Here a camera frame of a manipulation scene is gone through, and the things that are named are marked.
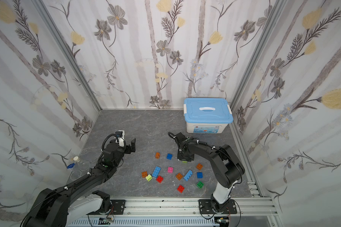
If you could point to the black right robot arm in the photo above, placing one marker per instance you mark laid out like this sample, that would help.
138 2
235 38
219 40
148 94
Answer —
227 167

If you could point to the dark blue small lego brick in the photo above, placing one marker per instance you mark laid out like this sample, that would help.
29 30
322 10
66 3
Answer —
169 156

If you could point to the light blue long brick right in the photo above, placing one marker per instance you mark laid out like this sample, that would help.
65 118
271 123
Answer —
188 175

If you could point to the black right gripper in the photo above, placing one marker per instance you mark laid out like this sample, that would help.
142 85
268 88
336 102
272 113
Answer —
184 156

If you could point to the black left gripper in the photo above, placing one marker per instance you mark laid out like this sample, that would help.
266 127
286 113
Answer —
128 147

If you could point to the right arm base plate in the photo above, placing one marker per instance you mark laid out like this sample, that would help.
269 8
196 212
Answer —
209 206

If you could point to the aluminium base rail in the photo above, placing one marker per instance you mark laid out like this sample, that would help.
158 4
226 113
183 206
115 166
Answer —
179 207

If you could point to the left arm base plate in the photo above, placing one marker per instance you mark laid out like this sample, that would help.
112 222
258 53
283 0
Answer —
116 206

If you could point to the red lego brick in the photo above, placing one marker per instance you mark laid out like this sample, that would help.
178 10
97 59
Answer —
180 188
159 179

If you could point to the red lego brick front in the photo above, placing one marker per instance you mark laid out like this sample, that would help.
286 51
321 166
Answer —
180 188

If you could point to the red lego brick left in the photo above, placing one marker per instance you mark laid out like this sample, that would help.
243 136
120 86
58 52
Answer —
159 179

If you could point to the orange lego brick centre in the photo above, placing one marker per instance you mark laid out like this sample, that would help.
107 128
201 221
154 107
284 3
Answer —
179 176

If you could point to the light blue long lego brick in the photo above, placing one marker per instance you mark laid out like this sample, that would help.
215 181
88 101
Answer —
156 172

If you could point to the orange lego brick right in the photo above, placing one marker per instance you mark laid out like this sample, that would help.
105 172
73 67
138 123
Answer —
199 166

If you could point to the pink small lego brick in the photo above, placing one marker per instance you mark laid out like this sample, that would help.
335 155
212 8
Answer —
170 169

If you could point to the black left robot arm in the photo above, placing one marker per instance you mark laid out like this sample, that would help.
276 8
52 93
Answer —
62 206

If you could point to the brown-orange lego brick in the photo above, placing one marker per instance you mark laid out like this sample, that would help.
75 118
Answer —
144 174

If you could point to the white perforated cable tray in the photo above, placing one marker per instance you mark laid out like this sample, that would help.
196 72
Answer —
145 222

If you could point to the blue lid storage box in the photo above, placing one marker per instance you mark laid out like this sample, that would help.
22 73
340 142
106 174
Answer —
207 115

